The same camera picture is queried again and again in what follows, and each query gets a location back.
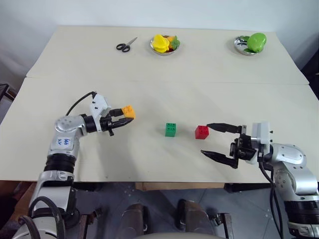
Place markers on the green toy brick cube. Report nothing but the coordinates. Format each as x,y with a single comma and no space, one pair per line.
170,130

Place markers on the shiny steel bowl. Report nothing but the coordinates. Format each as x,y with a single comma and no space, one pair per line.
240,44

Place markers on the dark background object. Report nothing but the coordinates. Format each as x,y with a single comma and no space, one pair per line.
311,64

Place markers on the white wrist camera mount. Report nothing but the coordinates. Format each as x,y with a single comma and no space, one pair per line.
99,105
261,133

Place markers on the red toy brick cube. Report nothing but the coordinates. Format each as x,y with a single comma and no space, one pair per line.
201,132

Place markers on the small steel bowl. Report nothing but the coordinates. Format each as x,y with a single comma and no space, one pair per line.
163,52

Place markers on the dark rounded shape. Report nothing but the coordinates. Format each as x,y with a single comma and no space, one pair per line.
193,217
133,219

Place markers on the yellow toy bell pepper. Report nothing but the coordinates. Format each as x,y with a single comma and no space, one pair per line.
160,43

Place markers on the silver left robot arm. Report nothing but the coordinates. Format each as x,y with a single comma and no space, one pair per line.
65,125

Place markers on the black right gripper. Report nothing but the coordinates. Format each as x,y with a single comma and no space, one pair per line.
243,148

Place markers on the dark furniture piece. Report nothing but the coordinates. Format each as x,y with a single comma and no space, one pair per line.
6,92

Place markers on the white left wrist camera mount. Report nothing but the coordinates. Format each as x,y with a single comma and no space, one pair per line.
99,105

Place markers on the green toy vegetable piece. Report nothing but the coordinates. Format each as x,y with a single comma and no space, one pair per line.
175,42

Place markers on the orange toy brick cube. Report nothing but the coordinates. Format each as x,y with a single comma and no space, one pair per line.
129,112

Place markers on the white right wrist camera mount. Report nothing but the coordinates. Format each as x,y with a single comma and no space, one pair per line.
261,133

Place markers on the wooden board under table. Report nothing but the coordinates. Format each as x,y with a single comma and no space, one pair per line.
179,186

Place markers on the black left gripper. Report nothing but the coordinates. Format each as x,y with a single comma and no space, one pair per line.
109,123

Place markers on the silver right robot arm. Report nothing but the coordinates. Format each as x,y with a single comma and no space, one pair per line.
292,159

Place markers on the green toy bell pepper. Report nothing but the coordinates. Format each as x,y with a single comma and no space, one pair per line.
256,41

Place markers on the orange toy fruit piece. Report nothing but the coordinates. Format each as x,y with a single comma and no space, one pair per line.
169,38

